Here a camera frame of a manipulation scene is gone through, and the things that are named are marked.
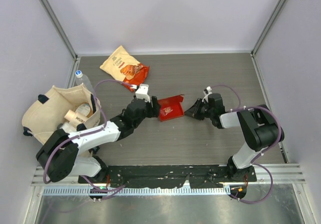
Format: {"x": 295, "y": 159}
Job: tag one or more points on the beige canvas tote bag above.
{"x": 45, "y": 114}

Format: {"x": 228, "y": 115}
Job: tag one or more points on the cassava chips bag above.
{"x": 125, "y": 68}

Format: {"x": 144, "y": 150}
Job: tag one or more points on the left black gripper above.
{"x": 153, "y": 110}

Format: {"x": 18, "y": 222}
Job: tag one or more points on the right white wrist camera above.
{"x": 207, "y": 92}

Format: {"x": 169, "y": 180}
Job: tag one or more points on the red paper box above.
{"x": 175, "y": 103}

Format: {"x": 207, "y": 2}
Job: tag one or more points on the clear plastic water bottle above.
{"x": 81, "y": 78}

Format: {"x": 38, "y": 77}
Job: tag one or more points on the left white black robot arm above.
{"x": 61, "y": 155}

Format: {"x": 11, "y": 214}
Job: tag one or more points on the beige cylindrical bottle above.
{"x": 76, "y": 118}

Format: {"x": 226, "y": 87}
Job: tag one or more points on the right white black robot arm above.
{"x": 261, "y": 130}

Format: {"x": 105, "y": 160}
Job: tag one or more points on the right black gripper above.
{"x": 194, "y": 111}

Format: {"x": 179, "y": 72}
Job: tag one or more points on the small clear plastic bag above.
{"x": 166, "y": 110}

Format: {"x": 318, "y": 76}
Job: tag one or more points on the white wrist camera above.
{"x": 141, "y": 92}
{"x": 207, "y": 92}

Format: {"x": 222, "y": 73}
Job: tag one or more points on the white pouch in bag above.
{"x": 68, "y": 128}

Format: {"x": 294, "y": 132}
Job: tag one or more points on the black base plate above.
{"x": 171, "y": 176}

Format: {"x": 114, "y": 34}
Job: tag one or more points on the white slotted cable duct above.
{"x": 87, "y": 190}

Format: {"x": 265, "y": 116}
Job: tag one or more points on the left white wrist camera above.
{"x": 141, "y": 92}

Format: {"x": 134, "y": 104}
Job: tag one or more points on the aluminium frame rail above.
{"x": 276, "y": 173}

